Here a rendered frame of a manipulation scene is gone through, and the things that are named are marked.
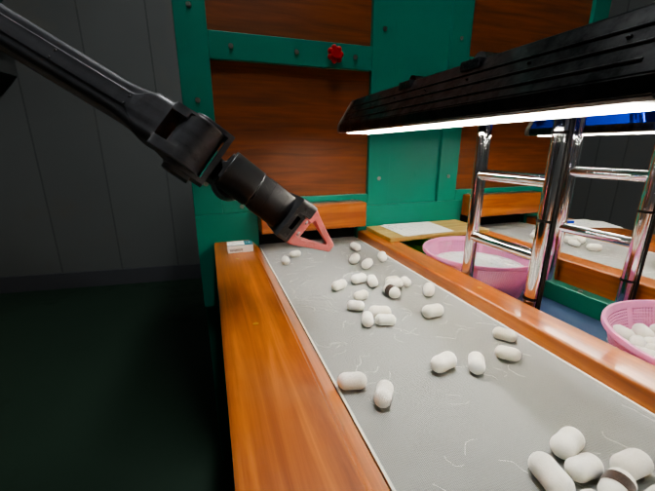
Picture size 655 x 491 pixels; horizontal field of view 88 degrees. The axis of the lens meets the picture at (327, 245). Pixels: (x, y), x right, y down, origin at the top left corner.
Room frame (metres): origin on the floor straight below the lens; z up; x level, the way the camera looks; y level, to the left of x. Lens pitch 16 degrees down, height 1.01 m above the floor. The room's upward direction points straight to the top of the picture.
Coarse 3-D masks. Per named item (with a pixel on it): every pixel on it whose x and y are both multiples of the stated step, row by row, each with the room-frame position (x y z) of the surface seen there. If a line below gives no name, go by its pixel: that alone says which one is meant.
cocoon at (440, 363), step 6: (444, 354) 0.37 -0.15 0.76; (450, 354) 0.37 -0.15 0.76; (432, 360) 0.36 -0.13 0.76; (438, 360) 0.36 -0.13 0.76; (444, 360) 0.36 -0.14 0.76; (450, 360) 0.36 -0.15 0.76; (456, 360) 0.37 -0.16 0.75; (432, 366) 0.36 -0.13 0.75; (438, 366) 0.35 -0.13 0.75; (444, 366) 0.35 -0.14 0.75; (450, 366) 0.36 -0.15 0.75; (438, 372) 0.36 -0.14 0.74
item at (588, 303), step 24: (576, 120) 0.73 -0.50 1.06; (576, 144) 0.73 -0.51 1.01; (576, 168) 0.72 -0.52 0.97; (648, 168) 0.60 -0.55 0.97; (648, 192) 0.59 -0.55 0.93; (648, 216) 0.58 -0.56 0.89; (600, 240) 0.65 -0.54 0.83; (624, 240) 0.61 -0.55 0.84; (648, 240) 0.58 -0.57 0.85; (552, 264) 0.73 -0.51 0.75; (624, 264) 0.60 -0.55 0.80; (552, 288) 0.71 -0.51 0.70; (576, 288) 0.68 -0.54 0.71; (624, 288) 0.59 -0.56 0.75; (600, 312) 0.61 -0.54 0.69
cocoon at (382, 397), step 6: (378, 384) 0.32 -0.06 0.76; (384, 384) 0.32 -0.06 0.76; (390, 384) 0.32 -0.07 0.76; (378, 390) 0.31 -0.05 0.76; (384, 390) 0.31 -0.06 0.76; (390, 390) 0.31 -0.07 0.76; (378, 396) 0.30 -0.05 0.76; (384, 396) 0.30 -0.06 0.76; (390, 396) 0.30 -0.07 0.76; (378, 402) 0.30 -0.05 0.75; (384, 402) 0.30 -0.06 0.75; (390, 402) 0.30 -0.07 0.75
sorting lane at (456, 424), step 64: (320, 256) 0.83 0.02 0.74; (320, 320) 0.50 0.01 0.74; (448, 320) 0.50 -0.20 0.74; (448, 384) 0.34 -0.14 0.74; (512, 384) 0.34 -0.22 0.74; (576, 384) 0.34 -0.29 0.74; (384, 448) 0.25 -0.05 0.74; (448, 448) 0.25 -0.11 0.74; (512, 448) 0.25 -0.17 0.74; (640, 448) 0.25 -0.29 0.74
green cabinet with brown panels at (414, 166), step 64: (192, 0) 0.88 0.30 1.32; (256, 0) 0.94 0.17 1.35; (320, 0) 0.99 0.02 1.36; (384, 0) 1.03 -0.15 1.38; (448, 0) 1.11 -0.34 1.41; (512, 0) 1.19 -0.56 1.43; (576, 0) 1.27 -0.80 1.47; (192, 64) 0.87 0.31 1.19; (256, 64) 0.93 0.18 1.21; (320, 64) 0.98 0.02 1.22; (384, 64) 1.04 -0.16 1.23; (448, 64) 1.11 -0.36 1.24; (256, 128) 0.93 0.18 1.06; (320, 128) 0.99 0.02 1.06; (448, 128) 1.11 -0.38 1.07; (512, 128) 1.21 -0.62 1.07; (192, 192) 0.86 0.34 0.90; (320, 192) 0.99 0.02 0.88; (384, 192) 1.04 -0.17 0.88; (448, 192) 1.12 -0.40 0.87
